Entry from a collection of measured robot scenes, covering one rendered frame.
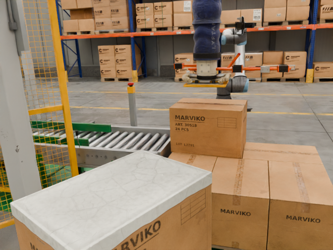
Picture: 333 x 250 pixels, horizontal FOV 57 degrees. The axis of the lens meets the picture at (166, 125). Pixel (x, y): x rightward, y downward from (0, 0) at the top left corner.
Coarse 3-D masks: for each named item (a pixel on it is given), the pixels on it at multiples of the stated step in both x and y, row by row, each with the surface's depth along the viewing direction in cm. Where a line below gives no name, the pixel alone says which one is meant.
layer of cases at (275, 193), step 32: (192, 160) 249; (224, 160) 246; (256, 160) 243; (288, 160) 241; (320, 160) 238; (224, 192) 197; (256, 192) 195; (288, 192) 194; (320, 192) 192; (224, 224) 202; (256, 224) 195; (288, 224) 189; (320, 224) 183
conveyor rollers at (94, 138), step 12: (36, 132) 338; (48, 132) 341; (60, 132) 335; (84, 132) 331; (96, 132) 335; (108, 132) 327; (132, 132) 324; (96, 144) 300; (108, 144) 291; (120, 144) 292; (132, 144) 295; (156, 144) 286
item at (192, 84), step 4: (196, 80) 251; (212, 80) 248; (184, 84) 251; (188, 84) 251; (192, 84) 250; (196, 84) 249; (200, 84) 248; (204, 84) 248; (208, 84) 247; (212, 84) 246; (216, 84) 245; (220, 84) 244; (224, 84) 244
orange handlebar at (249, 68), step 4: (184, 64) 286; (188, 64) 285; (192, 64) 284; (196, 64) 283; (188, 68) 259; (192, 68) 257; (196, 68) 256; (216, 68) 251; (220, 68) 250; (224, 68) 249; (228, 68) 249; (244, 68) 245; (248, 68) 244; (252, 68) 244; (256, 68) 243; (260, 68) 242; (272, 68) 239; (276, 68) 239
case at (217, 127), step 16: (176, 112) 255; (192, 112) 251; (208, 112) 246; (224, 112) 241; (240, 112) 237; (176, 128) 260; (192, 128) 255; (208, 128) 250; (224, 128) 245; (240, 128) 241; (176, 144) 264; (192, 144) 259; (208, 144) 254; (224, 144) 249; (240, 144) 245
